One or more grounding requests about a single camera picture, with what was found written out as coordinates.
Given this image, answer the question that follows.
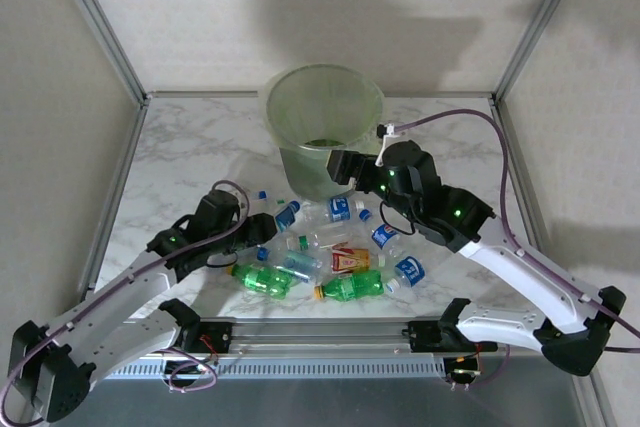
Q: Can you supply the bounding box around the green Sprite bottle yellow cap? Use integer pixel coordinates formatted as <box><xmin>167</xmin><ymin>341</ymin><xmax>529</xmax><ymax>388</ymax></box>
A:
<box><xmin>226</xmin><ymin>261</ymin><xmax>297</xmax><ymax>301</ymax></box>
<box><xmin>312</xmin><ymin>269</ymin><xmax>387</xmax><ymax>303</ymax></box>

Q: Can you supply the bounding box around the Pepsi label clear bottle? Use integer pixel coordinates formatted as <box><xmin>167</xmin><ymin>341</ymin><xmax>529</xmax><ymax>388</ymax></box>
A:
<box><xmin>358</xmin><ymin>209</ymin><xmax>405</xmax><ymax>257</ymax></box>

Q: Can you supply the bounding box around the green mesh waste bin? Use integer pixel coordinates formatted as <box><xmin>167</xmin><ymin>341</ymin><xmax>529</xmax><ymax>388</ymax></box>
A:
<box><xmin>263</xmin><ymin>62</ymin><xmax>386</xmax><ymax>201</ymax></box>

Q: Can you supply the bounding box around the clear bottle green cap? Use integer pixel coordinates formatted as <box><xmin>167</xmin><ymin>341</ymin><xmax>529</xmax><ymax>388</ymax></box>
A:
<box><xmin>283</xmin><ymin>229</ymin><xmax>354</xmax><ymax>254</ymax></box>

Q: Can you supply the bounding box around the purple camera cable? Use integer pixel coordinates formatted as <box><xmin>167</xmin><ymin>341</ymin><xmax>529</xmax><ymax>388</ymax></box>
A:
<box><xmin>392</xmin><ymin>110</ymin><xmax>640</xmax><ymax>356</ymax></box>
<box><xmin>0</xmin><ymin>179</ymin><xmax>251</xmax><ymax>423</ymax></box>

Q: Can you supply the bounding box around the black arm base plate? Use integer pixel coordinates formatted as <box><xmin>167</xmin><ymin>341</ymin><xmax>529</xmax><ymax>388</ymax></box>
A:
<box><xmin>179</xmin><ymin>319</ymin><xmax>236</xmax><ymax>354</ymax></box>
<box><xmin>405</xmin><ymin>319</ymin><xmax>500</xmax><ymax>356</ymax></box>

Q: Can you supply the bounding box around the aluminium side rail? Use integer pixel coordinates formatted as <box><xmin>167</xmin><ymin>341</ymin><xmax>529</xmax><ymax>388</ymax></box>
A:
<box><xmin>79</xmin><ymin>99</ymin><xmax>150</xmax><ymax>298</ymax></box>
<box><xmin>491</xmin><ymin>99</ymin><xmax>619</xmax><ymax>427</ymax></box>

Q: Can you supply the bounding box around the wide aluminium mounting rail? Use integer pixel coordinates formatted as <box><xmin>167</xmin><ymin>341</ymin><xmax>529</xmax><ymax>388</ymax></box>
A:
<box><xmin>54</xmin><ymin>316</ymin><xmax>589</xmax><ymax>359</ymax></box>

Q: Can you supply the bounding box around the short aluminium table rail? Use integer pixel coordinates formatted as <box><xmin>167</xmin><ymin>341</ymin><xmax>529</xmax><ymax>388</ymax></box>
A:
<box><xmin>144</xmin><ymin>90</ymin><xmax>499</xmax><ymax>101</ymax></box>

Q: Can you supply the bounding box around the slotted grey cable duct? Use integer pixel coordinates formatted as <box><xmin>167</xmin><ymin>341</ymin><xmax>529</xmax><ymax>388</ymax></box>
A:
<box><xmin>107</xmin><ymin>356</ymin><xmax>447</xmax><ymax>381</ymax></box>

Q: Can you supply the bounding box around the purple cable loop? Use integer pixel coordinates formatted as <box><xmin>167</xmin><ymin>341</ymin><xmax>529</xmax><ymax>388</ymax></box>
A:
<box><xmin>166</xmin><ymin>349</ymin><xmax>220</xmax><ymax>394</ymax></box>
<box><xmin>444</xmin><ymin>341</ymin><xmax>512</xmax><ymax>389</ymax></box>

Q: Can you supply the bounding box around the aluminium frame post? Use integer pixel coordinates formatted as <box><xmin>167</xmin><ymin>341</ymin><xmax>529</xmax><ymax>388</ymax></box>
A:
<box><xmin>43</xmin><ymin>0</ymin><xmax>151</xmax><ymax>104</ymax></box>
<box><xmin>493</xmin><ymin>0</ymin><xmax>592</xmax><ymax>104</ymax></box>

